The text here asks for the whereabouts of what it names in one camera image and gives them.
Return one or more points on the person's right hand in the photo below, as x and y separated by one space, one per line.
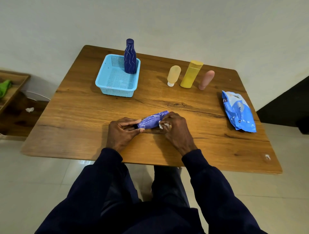
178 135

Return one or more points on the person's left hand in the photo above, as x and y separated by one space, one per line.
118 136

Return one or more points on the person's right fingers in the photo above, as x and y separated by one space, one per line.
166 119

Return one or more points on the person's left thumb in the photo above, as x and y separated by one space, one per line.
138 131

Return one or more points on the white wipe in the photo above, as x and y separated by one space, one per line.
166 125

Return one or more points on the purple plastic bottle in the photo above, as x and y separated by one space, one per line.
152 121

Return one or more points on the person's left forearm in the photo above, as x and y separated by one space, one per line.
96 183

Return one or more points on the person's right forearm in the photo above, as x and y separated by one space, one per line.
212 190

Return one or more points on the cream bottle with white cap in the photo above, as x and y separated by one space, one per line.
173 74

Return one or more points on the yellow plastic bottle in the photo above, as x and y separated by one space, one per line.
191 74

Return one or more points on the light blue plastic basket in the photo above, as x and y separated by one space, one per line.
115 80

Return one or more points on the pink plastic bottle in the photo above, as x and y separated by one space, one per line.
207 80

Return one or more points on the person's dark trousers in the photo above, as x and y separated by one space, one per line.
166 192

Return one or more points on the dark blue wavy bottle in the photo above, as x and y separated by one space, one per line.
130 60

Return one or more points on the blue wet wipes packet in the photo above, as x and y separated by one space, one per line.
239 111

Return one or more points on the small white paper scrap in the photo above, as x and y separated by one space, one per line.
267 157

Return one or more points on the crumpled white tissue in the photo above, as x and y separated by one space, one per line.
29 109

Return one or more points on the dark furniture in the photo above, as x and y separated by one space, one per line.
287 108

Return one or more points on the wooden shelf unit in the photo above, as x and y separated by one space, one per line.
17 115

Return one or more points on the green cloth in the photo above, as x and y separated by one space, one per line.
4 87

